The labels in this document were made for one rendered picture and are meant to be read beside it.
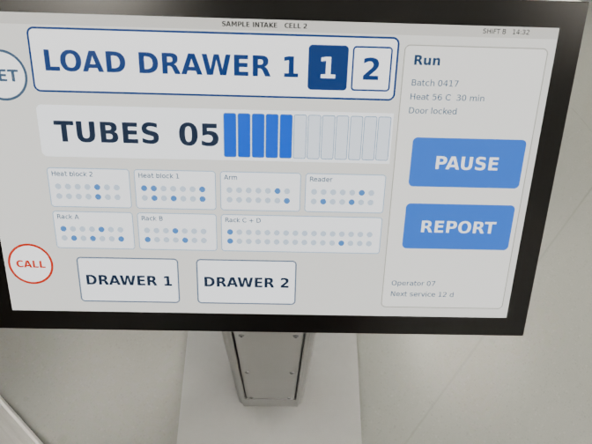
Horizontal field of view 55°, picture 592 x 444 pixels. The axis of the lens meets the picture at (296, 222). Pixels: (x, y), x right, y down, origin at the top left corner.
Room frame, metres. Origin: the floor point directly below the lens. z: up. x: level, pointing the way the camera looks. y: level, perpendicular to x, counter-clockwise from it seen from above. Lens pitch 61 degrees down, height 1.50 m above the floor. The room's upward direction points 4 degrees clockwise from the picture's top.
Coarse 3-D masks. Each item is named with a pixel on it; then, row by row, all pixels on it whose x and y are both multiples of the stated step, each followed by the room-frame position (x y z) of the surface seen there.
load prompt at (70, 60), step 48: (48, 48) 0.33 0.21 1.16; (96, 48) 0.34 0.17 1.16; (144, 48) 0.34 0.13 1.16; (192, 48) 0.34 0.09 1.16; (240, 48) 0.34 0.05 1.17; (288, 48) 0.35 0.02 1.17; (336, 48) 0.35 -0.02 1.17; (384, 48) 0.35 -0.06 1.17; (240, 96) 0.32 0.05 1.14; (288, 96) 0.32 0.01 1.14; (336, 96) 0.32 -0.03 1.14; (384, 96) 0.33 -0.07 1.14
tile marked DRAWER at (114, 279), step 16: (80, 256) 0.21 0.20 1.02; (96, 256) 0.22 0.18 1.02; (112, 256) 0.22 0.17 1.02; (80, 272) 0.20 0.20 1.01; (96, 272) 0.21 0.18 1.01; (112, 272) 0.21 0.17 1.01; (128, 272) 0.21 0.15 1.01; (144, 272) 0.21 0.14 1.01; (160, 272) 0.21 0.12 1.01; (176, 272) 0.21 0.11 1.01; (80, 288) 0.19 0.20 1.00; (96, 288) 0.19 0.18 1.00; (112, 288) 0.20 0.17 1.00; (128, 288) 0.20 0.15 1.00; (144, 288) 0.20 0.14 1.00; (160, 288) 0.20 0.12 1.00; (176, 288) 0.20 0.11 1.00
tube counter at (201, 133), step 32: (192, 128) 0.30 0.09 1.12; (224, 128) 0.30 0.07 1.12; (256, 128) 0.30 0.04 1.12; (288, 128) 0.30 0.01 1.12; (320, 128) 0.31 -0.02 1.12; (352, 128) 0.31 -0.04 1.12; (384, 128) 0.31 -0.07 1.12; (256, 160) 0.28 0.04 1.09; (288, 160) 0.29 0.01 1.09; (320, 160) 0.29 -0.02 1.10; (352, 160) 0.29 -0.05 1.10; (384, 160) 0.29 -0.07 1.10
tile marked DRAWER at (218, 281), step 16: (208, 272) 0.21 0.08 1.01; (224, 272) 0.21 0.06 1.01; (240, 272) 0.21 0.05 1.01; (256, 272) 0.22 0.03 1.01; (272, 272) 0.22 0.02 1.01; (288, 272) 0.22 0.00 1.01; (208, 288) 0.20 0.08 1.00; (224, 288) 0.20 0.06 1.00; (240, 288) 0.20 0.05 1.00; (256, 288) 0.20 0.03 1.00; (272, 288) 0.21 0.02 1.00; (288, 288) 0.21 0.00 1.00; (224, 304) 0.19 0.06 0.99; (240, 304) 0.19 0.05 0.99; (256, 304) 0.19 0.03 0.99; (272, 304) 0.19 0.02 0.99; (288, 304) 0.20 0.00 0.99
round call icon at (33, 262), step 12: (12, 252) 0.21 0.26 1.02; (24, 252) 0.21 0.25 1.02; (36, 252) 0.21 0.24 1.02; (48, 252) 0.22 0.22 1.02; (12, 264) 0.21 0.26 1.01; (24, 264) 0.21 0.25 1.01; (36, 264) 0.21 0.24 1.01; (48, 264) 0.21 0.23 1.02; (12, 276) 0.20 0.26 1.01; (24, 276) 0.20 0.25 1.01; (36, 276) 0.20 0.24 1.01; (48, 276) 0.20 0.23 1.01
